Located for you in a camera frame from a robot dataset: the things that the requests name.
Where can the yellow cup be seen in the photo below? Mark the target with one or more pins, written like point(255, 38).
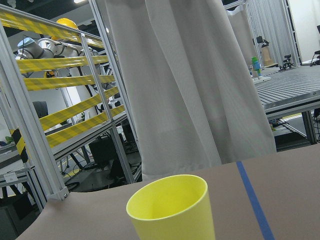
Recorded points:
point(176, 207)

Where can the white curtain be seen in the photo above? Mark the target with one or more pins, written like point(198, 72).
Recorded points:
point(193, 102)

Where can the yellow striped safety railing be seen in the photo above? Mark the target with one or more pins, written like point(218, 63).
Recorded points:
point(65, 61)

